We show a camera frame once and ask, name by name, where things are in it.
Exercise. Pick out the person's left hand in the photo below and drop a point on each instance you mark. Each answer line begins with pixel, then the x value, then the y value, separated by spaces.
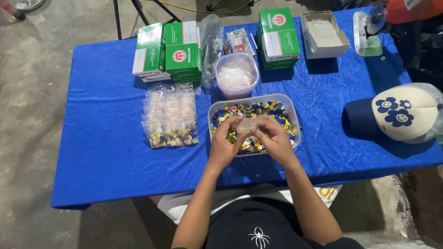
pixel 221 145

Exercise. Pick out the person's right hand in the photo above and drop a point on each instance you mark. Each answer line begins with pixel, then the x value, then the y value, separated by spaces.
pixel 277 143

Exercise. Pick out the small clear plastic bag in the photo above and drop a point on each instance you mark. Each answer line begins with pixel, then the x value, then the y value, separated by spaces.
pixel 247 126

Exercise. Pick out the rectangular clear plastic container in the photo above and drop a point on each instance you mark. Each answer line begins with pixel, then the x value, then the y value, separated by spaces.
pixel 290 114

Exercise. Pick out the heap of colourful buttons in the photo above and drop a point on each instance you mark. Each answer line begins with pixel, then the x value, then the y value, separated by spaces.
pixel 259 109

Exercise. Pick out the rows of filled button bags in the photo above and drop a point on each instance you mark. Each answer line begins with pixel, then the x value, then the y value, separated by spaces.
pixel 169 117

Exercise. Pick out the stack of empty zip bags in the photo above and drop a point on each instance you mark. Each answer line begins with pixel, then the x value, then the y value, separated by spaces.
pixel 235 76

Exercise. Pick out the white shirt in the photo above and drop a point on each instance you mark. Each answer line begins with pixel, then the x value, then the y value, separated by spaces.
pixel 180 204

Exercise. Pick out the tall clear plastic tub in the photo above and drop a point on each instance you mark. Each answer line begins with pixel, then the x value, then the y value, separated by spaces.
pixel 237 74

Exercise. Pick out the black shorts with spider print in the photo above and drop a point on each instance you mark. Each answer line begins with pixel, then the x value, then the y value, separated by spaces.
pixel 263 224

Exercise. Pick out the long clear plastic bag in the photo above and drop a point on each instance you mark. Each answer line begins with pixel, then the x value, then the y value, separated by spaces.
pixel 211 48

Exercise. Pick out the silver packet with red label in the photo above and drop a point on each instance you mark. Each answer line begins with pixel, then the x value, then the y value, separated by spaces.
pixel 239 41

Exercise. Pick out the blue tablecloth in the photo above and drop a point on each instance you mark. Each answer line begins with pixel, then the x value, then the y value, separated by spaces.
pixel 114 145

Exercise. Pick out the open white cardboard box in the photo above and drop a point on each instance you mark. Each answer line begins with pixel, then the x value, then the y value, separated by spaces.
pixel 325 38

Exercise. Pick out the clear bag in white box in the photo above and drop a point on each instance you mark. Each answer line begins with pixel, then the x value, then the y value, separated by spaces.
pixel 323 28

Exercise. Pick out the cream navy flower cap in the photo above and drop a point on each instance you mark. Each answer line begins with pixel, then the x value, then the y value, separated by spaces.
pixel 405 114

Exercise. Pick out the white green metal base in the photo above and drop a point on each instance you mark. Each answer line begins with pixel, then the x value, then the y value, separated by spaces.
pixel 365 43

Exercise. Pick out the black metal stand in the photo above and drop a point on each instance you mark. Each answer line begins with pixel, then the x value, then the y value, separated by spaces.
pixel 142 13

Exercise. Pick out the black plastic bags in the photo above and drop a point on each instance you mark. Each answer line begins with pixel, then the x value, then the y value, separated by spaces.
pixel 422 52

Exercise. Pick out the metal bowl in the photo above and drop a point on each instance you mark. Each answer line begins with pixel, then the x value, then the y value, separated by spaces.
pixel 27 3

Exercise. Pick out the clear plastic bottle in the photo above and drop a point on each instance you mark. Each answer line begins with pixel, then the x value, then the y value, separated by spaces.
pixel 10 13

